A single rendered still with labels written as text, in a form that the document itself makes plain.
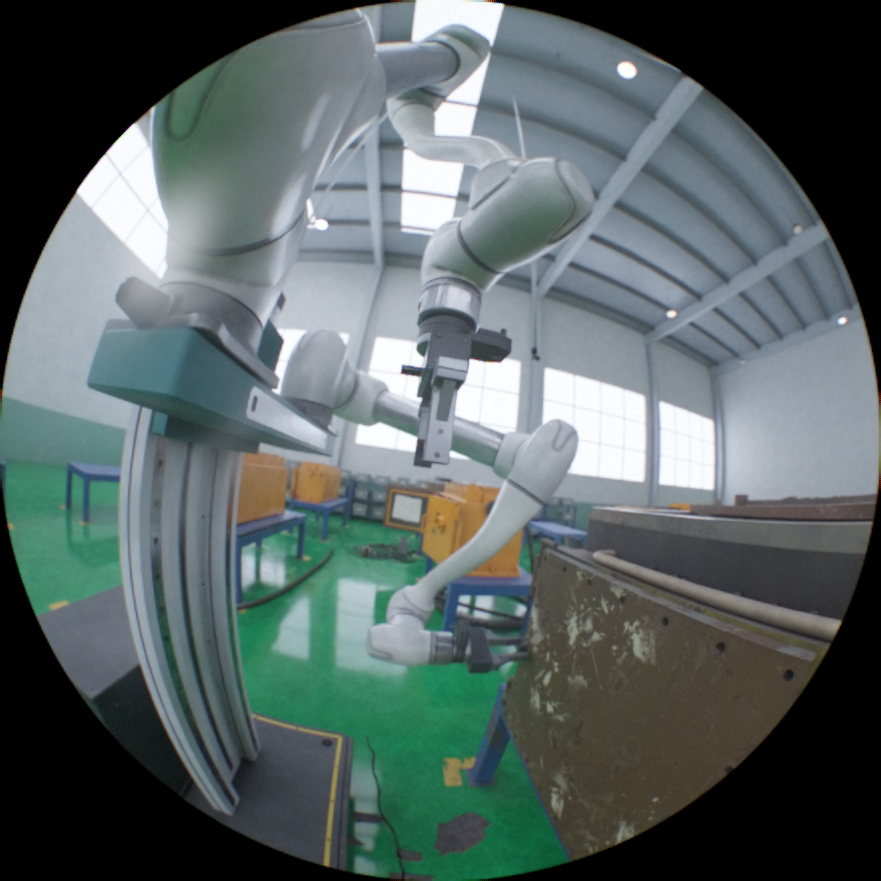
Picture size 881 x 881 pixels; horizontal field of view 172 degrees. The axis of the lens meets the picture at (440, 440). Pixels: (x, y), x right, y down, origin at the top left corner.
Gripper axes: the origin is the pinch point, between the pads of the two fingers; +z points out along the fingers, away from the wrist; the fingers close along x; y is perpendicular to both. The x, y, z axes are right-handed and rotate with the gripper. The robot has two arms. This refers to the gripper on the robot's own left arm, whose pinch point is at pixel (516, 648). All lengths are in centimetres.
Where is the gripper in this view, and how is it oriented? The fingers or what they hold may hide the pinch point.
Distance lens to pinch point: 84.1
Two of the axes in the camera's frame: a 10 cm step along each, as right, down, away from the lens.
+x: 0.5, 1.3, -9.9
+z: 9.9, 1.4, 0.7
